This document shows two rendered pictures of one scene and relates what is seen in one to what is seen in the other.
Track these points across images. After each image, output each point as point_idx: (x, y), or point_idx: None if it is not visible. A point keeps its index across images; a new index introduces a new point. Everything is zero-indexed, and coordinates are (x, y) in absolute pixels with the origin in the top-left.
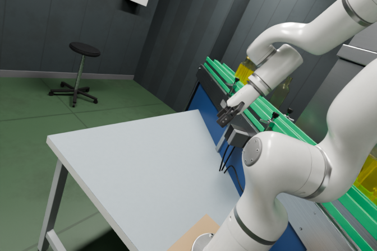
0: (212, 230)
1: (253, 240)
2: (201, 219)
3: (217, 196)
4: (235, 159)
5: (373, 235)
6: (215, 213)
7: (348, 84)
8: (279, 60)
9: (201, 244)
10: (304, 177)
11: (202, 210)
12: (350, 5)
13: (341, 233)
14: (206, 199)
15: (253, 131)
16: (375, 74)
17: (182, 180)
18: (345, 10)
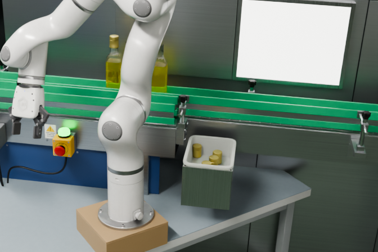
0: (94, 210)
1: (139, 172)
2: (81, 214)
3: (42, 201)
4: (4, 158)
5: (160, 110)
6: (63, 210)
7: (126, 60)
8: (38, 52)
9: (107, 219)
10: (140, 118)
11: (57, 219)
12: (85, 8)
13: (147, 125)
14: (44, 211)
15: (7, 116)
16: (138, 53)
17: (9, 225)
18: (82, 11)
